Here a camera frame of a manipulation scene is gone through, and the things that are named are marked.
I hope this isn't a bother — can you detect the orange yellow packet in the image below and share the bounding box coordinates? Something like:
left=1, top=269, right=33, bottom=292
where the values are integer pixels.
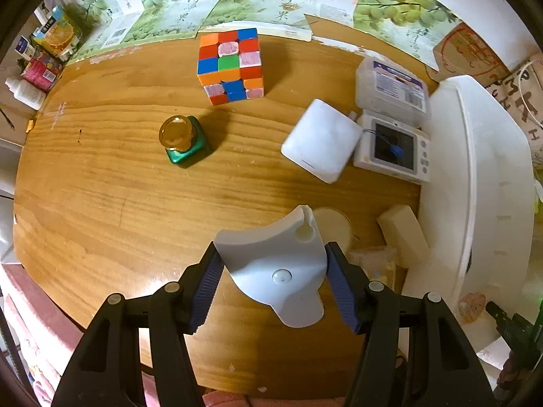
left=32, top=5, right=83, bottom=61

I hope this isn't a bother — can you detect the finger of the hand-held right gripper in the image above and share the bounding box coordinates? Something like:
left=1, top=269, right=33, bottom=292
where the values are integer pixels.
left=485, top=301, right=531, bottom=374

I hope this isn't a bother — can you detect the green tissue pack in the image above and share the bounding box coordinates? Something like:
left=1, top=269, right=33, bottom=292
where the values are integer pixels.
left=532, top=176, right=543, bottom=217

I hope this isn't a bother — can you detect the colourful puzzle cube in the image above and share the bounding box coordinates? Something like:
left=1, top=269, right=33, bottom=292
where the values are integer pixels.
left=197, top=28, right=264, bottom=106

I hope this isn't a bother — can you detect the pink cloth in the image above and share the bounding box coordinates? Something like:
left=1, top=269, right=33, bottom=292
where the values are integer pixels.
left=8, top=280, right=64, bottom=407

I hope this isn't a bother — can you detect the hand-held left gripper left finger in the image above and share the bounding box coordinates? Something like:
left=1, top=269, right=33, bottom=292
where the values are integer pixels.
left=51, top=241, right=225, bottom=407

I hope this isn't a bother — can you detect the beige translucent case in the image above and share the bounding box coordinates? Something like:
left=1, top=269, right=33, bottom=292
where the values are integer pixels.
left=377, top=204, right=429, bottom=270

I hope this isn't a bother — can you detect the green bottle with gold cap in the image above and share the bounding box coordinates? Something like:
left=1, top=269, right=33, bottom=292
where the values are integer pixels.
left=159, top=115, right=212, bottom=169

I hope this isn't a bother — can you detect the round gold compact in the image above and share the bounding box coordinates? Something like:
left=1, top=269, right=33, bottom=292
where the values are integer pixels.
left=314, top=207, right=354, bottom=255

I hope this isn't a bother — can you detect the white mini camera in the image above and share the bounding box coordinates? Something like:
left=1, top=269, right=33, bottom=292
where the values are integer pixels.
left=352, top=109, right=431, bottom=185

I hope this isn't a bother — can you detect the blue white small box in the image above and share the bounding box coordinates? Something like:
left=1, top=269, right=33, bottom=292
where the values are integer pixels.
left=15, top=36, right=39, bottom=62

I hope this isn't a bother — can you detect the white plastic tray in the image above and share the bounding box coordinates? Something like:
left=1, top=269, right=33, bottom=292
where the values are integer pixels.
left=401, top=75, right=536, bottom=365

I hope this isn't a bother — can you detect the white cable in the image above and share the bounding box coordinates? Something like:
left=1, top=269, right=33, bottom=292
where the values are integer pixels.
left=520, top=57, right=543, bottom=128

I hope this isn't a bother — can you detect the pink small box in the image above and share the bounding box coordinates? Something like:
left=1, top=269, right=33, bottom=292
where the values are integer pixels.
left=21, top=57, right=63, bottom=92

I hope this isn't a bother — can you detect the clear labelled plastic box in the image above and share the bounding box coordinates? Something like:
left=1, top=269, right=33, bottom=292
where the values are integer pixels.
left=355, top=57, right=432, bottom=130

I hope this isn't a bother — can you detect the cardboard sheet with red print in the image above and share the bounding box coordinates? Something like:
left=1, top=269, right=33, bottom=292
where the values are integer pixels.
left=433, top=21, right=510, bottom=85

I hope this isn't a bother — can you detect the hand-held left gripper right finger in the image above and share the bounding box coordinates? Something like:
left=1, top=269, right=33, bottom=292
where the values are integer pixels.
left=324, top=241, right=497, bottom=407

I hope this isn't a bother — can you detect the white square plug adapter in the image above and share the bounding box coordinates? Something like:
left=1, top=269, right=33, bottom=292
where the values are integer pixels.
left=281, top=99, right=362, bottom=184

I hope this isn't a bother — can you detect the white curved plastic piece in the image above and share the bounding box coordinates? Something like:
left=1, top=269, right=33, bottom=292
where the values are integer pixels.
left=213, top=205, right=329, bottom=328

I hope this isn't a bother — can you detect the beige printed fabric box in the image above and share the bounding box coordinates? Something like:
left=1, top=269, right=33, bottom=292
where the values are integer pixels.
left=488, top=63, right=543, bottom=149

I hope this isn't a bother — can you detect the small white bottle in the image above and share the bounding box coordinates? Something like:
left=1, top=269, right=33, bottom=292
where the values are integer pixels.
left=5, top=77, right=46, bottom=110

